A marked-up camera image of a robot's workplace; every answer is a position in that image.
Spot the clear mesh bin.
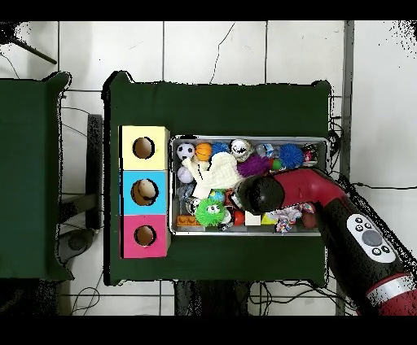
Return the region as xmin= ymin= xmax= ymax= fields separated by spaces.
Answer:
xmin=169 ymin=135 xmax=330 ymax=237

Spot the wooden box with three holes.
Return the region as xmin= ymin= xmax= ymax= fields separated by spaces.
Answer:
xmin=119 ymin=124 xmax=172 ymax=260

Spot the cream knitted cloth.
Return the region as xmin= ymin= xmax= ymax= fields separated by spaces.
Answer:
xmin=181 ymin=150 xmax=245 ymax=199

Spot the small orange basketball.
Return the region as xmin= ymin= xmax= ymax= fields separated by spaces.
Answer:
xmin=195 ymin=142 xmax=214 ymax=163

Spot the small soccer ball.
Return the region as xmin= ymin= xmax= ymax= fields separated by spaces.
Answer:
xmin=176 ymin=142 xmax=196 ymax=161

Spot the green fuzzy toy with eyes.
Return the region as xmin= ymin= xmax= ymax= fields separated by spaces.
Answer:
xmin=195 ymin=198 xmax=226 ymax=228

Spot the purple spiky ball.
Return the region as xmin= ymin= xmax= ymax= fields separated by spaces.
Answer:
xmin=237 ymin=155 xmax=270 ymax=179

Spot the orange toy block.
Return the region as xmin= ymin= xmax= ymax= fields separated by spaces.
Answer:
xmin=175 ymin=214 xmax=200 ymax=228

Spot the blue spiky ball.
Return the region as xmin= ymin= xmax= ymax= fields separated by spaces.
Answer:
xmin=279 ymin=142 xmax=305 ymax=170

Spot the colourful patterned cloth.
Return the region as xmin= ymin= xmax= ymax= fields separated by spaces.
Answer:
xmin=266 ymin=202 xmax=318 ymax=234

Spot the green cloth side table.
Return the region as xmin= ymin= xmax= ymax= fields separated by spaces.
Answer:
xmin=0 ymin=71 xmax=74 ymax=283

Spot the black tripod leg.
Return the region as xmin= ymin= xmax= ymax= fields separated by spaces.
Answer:
xmin=0 ymin=22 xmax=59 ymax=66

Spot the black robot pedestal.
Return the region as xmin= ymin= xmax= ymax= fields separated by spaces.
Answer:
xmin=173 ymin=279 xmax=261 ymax=317

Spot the black floor cable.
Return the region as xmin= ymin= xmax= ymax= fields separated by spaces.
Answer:
xmin=354 ymin=183 xmax=417 ymax=193

